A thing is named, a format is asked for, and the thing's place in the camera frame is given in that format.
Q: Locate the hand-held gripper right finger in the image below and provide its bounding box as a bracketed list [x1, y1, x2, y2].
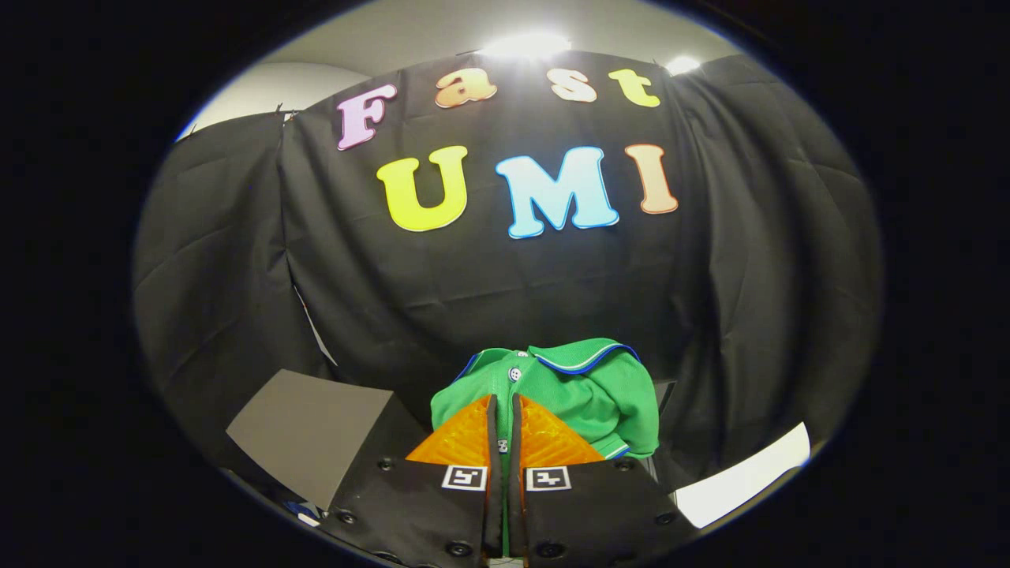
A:
[509, 393, 699, 568]

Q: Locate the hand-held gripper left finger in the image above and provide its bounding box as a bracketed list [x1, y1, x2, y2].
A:
[320, 394, 503, 568]

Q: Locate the green polo shirt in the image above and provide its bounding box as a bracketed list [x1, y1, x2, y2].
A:
[430, 338, 660, 557]

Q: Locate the grey and black cabinet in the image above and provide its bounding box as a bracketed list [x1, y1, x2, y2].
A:
[226, 369, 431, 514]

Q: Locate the white table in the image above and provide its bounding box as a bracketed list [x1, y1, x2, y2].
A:
[675, 422, 812, 529]

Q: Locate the black backdrop cloth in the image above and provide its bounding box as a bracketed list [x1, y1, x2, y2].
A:
[133, 51, 883, 506]

